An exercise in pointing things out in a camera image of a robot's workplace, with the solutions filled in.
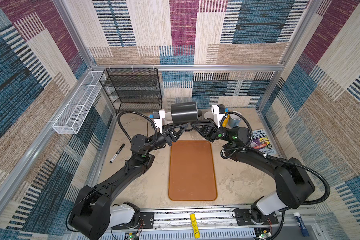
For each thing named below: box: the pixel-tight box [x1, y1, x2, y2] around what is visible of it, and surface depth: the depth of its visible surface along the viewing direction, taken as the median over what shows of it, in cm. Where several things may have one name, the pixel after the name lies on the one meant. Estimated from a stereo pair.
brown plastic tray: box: [168, 140, 217, 201], surface depth 89 cm
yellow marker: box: [190, 213, 201, 239], surface depth 71 cm
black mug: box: [170, 101, 199, 124], surface depth 57 cm
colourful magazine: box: [248, 129, 277, 157], surface depth 101 cm
